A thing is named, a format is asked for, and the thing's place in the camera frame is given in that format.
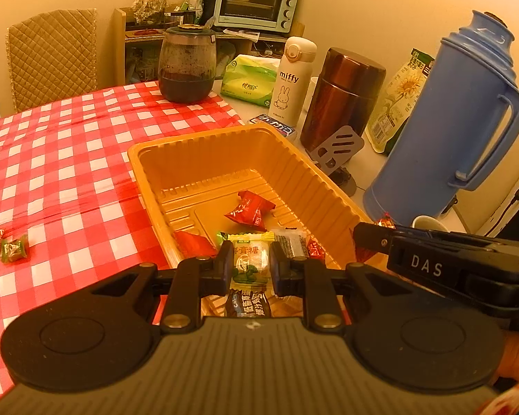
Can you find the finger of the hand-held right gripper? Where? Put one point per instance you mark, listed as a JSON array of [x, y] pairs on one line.
[[372, 237]]

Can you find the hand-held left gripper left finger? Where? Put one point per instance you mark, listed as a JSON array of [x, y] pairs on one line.
[[222, 268]]

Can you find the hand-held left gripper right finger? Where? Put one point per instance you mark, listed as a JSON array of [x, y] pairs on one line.
[[279, 268]]

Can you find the round red foil candy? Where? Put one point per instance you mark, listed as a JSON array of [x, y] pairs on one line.
[[363, 256]]

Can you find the yellow green candy packet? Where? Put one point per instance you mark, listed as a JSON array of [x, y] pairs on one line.
[[248, 263]]

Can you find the small red candy packet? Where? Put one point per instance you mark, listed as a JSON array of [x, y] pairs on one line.
[[315, 249]]

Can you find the red crinkled snack packet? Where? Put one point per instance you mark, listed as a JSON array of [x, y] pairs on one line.
[[248, 212]]

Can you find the orange plastic tray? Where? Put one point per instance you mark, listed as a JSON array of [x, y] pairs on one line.
[[207, 164]]

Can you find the dark seaweed snack packet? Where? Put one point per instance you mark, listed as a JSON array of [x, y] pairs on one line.
[[290, 244]]

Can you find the dark brown snack packet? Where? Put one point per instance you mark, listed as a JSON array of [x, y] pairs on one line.
[[248, 304]]

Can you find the white cup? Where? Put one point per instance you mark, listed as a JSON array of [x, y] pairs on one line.
[[428, 223]]

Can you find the grey phone stand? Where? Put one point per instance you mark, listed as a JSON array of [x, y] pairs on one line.
[[337, 147]]

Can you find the sunflower seed bag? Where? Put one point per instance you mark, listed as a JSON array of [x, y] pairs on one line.
[[400, 99]]

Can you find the blue gum pack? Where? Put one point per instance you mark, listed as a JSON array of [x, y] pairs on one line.
[[273, 126]]

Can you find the large blue thermos jug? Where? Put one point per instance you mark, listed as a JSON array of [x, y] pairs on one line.
[[450, 116]]

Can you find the brown metal thermos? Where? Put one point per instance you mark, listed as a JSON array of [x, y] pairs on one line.
[[341, 95]]

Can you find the white rabbit-print bottle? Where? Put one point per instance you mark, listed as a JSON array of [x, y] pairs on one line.
[[290, 78]]

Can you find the green tissue pack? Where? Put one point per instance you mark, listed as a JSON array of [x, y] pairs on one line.
[[248, 80]]

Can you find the glass jar with dark liquid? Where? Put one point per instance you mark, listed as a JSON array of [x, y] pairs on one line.
[[186, 69]]

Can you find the red checkered tablecloth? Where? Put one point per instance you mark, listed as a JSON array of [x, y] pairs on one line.
[[47, 160]]

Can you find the green wrapped candy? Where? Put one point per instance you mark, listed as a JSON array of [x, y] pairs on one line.
[[14, 248]]

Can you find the wooden shelf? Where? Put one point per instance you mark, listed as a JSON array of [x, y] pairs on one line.
[[120, 43]]

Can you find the light blue toaster oven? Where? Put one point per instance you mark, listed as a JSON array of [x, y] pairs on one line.
[[255, 2]]

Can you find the beige quilted chair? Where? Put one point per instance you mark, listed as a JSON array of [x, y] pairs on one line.
[[52, 60]]

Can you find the plastic jar with orange lid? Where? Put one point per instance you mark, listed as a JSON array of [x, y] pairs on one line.
[[149, 6]]

